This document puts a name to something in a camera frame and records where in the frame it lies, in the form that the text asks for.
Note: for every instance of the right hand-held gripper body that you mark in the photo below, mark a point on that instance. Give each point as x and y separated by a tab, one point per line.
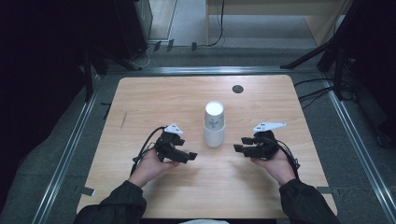
264	146

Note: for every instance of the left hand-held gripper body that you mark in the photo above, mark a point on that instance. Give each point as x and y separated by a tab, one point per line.
166	146

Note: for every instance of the stack of white paper cups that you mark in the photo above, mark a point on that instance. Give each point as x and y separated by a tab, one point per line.
214	127

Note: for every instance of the person's right hand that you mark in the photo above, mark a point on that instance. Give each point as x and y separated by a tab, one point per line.
278	169

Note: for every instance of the person's left hand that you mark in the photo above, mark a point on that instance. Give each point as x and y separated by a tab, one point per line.
149	169

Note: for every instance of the black round table grommet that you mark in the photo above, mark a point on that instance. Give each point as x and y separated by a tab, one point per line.
237	89

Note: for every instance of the person's white garment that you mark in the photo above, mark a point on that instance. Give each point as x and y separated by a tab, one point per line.
204	221

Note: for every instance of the grey tape strip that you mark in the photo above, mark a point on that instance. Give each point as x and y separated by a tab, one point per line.
84	190
325	189

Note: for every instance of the black metal stand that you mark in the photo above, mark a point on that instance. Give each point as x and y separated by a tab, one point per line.
88	74

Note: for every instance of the black tripod stand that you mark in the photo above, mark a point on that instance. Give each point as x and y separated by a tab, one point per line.
330	46

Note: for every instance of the black computer case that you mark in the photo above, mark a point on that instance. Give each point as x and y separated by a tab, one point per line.
132	25

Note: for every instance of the light wooden cabinet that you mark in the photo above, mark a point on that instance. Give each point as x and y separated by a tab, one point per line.
267	7

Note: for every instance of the metal floor rail frame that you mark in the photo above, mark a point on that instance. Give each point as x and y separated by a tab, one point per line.
211	70

